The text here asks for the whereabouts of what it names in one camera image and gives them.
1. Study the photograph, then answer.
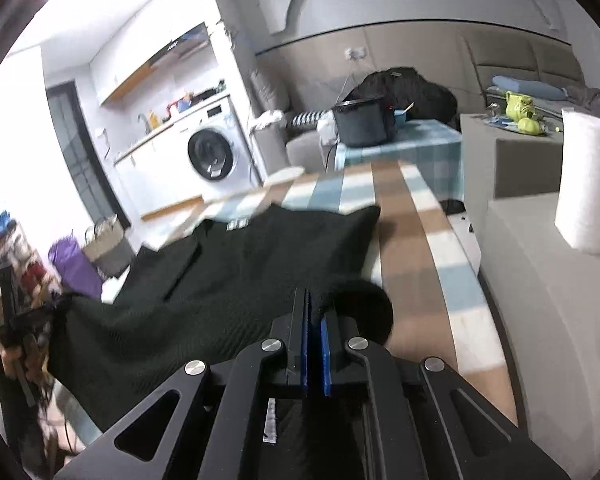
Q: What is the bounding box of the white kitchen cabinet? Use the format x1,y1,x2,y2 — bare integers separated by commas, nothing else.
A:
111,110,206,218

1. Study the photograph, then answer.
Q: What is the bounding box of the grey upholstered seat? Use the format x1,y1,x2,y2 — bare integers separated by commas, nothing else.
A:
479,191,600,463

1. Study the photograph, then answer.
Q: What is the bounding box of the white washing machine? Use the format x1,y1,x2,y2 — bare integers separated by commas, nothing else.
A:
186,92,262,197

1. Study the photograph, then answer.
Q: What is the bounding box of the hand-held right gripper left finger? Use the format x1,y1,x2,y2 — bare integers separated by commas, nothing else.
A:
55,287,311,480

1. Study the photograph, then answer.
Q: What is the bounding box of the blue pillow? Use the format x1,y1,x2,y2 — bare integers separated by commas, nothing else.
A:
492,75,569,101

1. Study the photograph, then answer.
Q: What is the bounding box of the range hood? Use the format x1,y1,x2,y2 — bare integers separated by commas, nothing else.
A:
146,22,214,69

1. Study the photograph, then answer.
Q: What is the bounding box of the white grey crumpled cloth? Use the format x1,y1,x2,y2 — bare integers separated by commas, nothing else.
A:
316,114,342,144

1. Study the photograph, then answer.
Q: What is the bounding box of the grey sofa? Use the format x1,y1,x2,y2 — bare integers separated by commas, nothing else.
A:
249,66,342,173

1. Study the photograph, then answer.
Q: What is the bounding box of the brown blue checked tablecloth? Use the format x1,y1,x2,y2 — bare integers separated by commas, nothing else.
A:
142,161,520,428

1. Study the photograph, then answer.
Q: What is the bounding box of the purple bag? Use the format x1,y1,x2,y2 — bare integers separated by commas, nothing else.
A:
47,237,104,302

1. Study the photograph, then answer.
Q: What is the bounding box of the black white patterned pillow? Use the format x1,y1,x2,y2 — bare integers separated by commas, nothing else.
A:
285,108,332,131

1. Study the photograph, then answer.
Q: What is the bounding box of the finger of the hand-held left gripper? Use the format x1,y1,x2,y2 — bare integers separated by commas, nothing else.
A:
0,306,61,347

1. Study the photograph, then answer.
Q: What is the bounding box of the grey side cabinet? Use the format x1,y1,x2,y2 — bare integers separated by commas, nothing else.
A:
459,112,567,223

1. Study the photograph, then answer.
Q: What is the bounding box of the black bag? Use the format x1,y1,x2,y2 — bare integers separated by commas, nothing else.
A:
347,66,459,127

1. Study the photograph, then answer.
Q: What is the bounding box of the black cooking pot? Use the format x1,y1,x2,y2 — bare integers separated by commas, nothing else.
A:
332,97,399,149

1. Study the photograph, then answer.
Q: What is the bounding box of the dark blanket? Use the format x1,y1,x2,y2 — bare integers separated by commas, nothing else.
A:
564,85,600,123

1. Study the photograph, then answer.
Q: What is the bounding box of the dark door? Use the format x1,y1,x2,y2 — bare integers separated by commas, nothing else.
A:
45,80,132,232

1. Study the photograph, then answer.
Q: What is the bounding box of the green teapot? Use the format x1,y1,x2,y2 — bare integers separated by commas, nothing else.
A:
503,91,537,121

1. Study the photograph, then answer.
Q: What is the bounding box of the black knitted garment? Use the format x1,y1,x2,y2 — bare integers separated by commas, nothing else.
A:
47,204,395,480

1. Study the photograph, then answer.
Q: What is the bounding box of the woven laundry basket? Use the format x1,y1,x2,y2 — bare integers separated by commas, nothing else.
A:
82,214,134,279

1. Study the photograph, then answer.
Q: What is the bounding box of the white paper towel roll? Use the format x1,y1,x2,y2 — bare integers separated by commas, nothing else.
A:
553,107,600,254

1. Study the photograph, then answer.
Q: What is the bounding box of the shoe rack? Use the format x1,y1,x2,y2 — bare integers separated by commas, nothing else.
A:
0,209,64,411

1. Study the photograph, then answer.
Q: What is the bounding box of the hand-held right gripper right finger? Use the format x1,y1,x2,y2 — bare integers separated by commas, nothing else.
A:
320,310,571,480

